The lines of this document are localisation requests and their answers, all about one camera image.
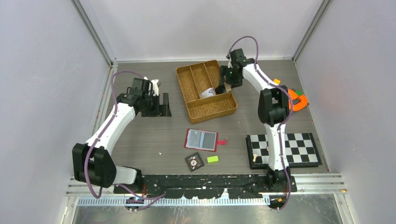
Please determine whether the red leather card holder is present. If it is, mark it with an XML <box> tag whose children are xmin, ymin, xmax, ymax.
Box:
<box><xmin>184</xmin><ymin>128</ymin><xmax>228</xmax><ymax>152</ymax></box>

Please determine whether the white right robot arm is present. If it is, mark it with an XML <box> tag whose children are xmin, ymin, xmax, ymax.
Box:
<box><xmin>215</xmin><ymin>49</ymin><xmax>291</xmax><ymax>192</ymax></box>

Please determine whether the poker chip in black case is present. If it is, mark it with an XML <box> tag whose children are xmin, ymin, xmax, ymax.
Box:
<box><xmin>185</xmin><ymin>153</ymin><xmax>205</xmax><ymax>172</ymax></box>

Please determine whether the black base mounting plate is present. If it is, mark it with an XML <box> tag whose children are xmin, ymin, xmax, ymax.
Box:
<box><xmin>125</xmin><ymin>174</ymin><xmax>287</xmax><ymax>199</ymax></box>

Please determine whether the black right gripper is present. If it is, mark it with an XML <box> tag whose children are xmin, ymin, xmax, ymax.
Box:
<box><xmin>219</xmin><ymin>65</ymin><xmax>242</xmax><ymax>88</ymax></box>

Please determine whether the black white chessboard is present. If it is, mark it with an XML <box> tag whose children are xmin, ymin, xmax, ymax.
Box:
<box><xmin>246</xmin><ymin>133</ymin><xmax>322</xmax><ymax>169</ymax></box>

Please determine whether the woven wicker divided tray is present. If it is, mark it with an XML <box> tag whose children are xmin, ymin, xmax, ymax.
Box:
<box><xmin>176</xmin><ymin>60</ymin><xmax>238</xmax><ymax>124</ymax></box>

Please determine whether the green rectangular block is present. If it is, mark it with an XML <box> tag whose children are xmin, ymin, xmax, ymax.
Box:
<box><xmin>207</xmin><ymin>156</ymin><xmax>219</xmax><ymax>163</ymax></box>

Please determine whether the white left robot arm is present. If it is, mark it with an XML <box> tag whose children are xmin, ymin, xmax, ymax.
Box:
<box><xmin>72</xmin><ymin>77</ymin><xmax>171</xmax><ymax>193</ymax></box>

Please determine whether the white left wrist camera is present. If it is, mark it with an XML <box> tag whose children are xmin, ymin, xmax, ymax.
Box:
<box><xmin>151</xmin><ymin>79</ymin><xmax>161</xmax><ymax>96</ymax></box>

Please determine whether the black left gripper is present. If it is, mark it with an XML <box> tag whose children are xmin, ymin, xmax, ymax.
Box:
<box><xmin>141</xmin><ymin>93</ymin><xmax>170</xmax><ymax>117</ymax></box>

